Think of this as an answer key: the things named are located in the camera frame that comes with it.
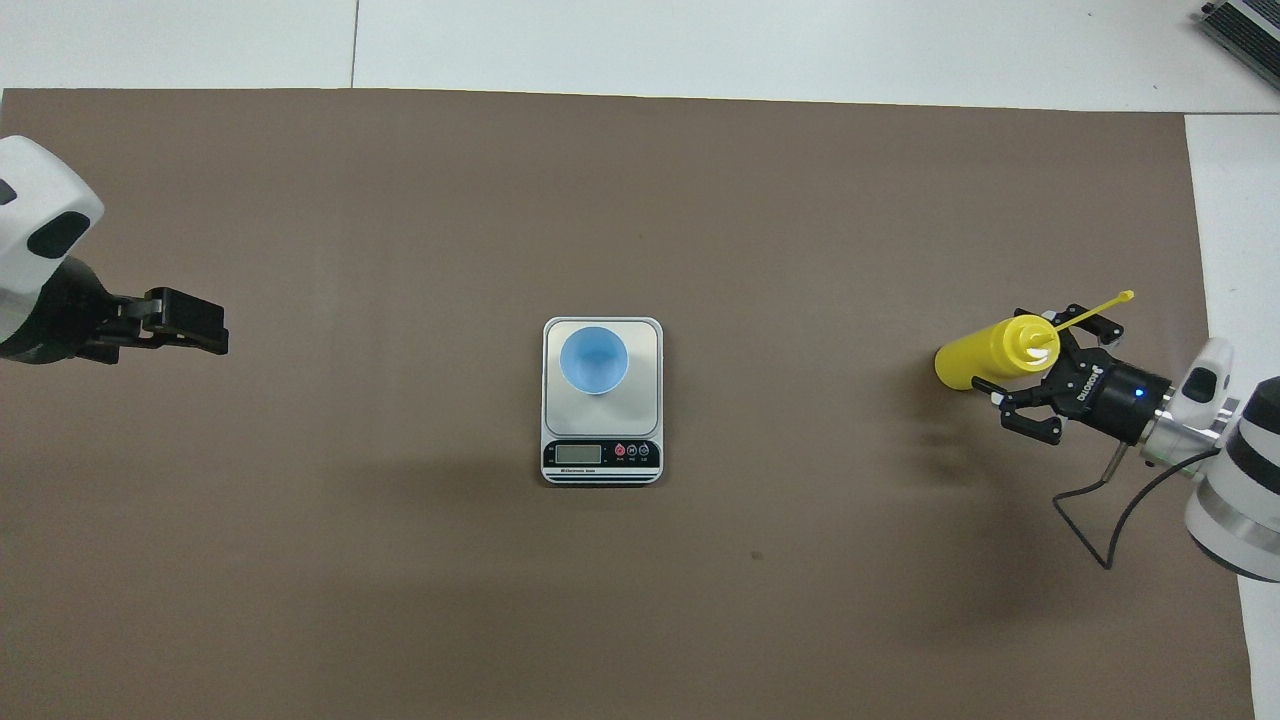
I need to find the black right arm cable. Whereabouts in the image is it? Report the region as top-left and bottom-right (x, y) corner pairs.
(1053, 445), (1223, 571)

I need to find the brown paper mat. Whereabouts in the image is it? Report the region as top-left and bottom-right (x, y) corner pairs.
(0, 88), (1256, 720)

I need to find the light blue plastic cup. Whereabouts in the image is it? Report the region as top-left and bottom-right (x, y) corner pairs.
(559, 326), (630, 397)

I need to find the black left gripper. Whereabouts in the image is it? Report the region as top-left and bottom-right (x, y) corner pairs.
(0, 258), (230, 366)

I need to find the yellow squeeze bottle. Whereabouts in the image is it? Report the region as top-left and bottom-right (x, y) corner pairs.
(934, 290), (1136, 393)

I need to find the silver digital kitchen scale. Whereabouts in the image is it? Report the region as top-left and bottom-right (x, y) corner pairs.
(541, 316), (664, 487)

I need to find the grey ribbed metal box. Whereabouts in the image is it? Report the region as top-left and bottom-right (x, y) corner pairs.
(1200, 0), (1280, 93)

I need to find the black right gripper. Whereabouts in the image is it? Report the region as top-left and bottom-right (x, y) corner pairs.
(972, 303), (1171, 446)

